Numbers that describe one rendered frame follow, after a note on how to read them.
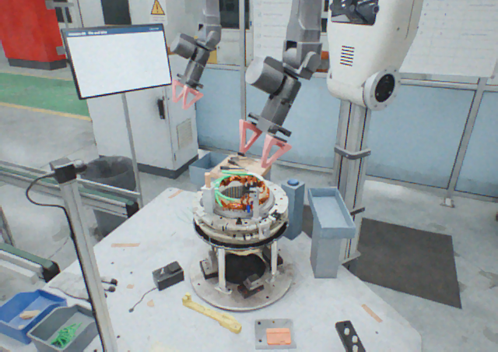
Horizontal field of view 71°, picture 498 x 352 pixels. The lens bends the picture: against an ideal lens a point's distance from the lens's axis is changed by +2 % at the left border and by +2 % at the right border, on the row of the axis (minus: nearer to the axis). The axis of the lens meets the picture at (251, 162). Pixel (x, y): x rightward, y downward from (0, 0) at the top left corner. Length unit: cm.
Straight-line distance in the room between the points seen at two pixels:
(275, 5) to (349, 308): 260
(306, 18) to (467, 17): 243
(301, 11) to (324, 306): 92
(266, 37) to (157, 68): 149
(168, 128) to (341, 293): 249
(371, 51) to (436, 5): 195
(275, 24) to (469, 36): 149
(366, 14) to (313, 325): 97
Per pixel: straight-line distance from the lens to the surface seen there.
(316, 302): 129
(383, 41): 119
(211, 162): 163
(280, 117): 79
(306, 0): 78
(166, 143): 350
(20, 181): 246
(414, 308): 250
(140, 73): 205
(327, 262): 132
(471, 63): 319
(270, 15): 332
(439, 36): 314
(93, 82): 197
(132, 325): 127
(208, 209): 111
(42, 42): 468
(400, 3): 119
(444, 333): 244
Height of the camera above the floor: 172
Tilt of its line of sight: 26 degrees down
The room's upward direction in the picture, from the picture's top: straight up
